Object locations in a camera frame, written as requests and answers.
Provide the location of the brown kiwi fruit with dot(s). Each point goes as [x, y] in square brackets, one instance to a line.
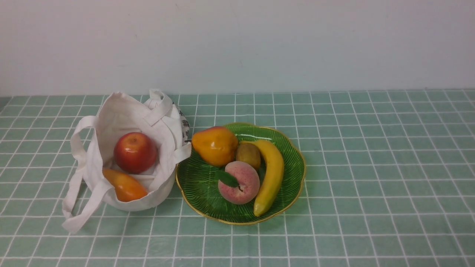
[250, 154]

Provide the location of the green glass fruit plate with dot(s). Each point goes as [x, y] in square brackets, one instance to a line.
[199, 187]

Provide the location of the white cloth tote bag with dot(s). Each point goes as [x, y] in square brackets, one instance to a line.
[92, 145]

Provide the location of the orange yellow pear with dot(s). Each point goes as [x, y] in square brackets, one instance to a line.
[216, 145]

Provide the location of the pink peach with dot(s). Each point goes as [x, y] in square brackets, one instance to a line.
[238, 182]

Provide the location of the yellow banana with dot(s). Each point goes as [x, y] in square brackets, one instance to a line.
[273, 178]

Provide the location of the red apple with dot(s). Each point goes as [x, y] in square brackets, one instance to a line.
[135, 152]

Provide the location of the orange mango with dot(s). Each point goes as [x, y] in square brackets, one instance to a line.
[126, 187]

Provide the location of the green checkered tablecloth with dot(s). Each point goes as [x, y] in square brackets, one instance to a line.
[390, 183]

